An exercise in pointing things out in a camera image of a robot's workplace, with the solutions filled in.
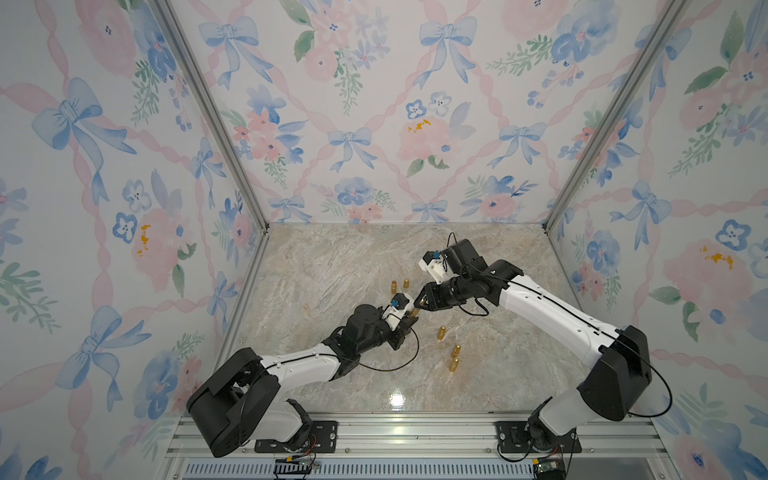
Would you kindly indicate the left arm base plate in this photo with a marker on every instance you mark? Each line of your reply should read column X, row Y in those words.
column 321, row 437

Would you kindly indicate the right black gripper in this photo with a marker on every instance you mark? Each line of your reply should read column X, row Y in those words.
column 433, row 301

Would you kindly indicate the right aluminium corner post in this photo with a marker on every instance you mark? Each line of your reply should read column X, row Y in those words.
column 643, row 62

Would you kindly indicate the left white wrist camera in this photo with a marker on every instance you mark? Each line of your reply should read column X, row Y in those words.
column 401, row 305

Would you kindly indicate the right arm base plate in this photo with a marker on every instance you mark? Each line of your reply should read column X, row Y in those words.
column 516, row 437

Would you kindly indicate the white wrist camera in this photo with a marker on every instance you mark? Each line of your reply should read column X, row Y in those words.
column 401, row 305
column 434, row 264

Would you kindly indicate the green circuit board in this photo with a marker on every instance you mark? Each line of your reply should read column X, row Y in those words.
column 549, row 469

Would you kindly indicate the aluminium corner post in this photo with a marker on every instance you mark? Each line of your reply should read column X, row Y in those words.
column 179, row 45
column 643, row 62

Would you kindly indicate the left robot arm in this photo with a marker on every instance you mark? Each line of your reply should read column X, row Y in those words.
column 237, row 402

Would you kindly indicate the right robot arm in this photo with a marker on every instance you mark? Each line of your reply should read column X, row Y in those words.
column 618, row 359

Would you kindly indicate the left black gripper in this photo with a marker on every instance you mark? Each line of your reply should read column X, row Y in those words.
column 398, row 333

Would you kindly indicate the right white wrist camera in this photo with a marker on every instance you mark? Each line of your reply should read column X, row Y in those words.
column 434, row 264

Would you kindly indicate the left aluminium corner post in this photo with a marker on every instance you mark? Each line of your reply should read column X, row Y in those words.
column 179, row 45

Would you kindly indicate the aluminium front rail frame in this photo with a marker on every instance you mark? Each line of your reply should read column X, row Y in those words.
column 432, row 445

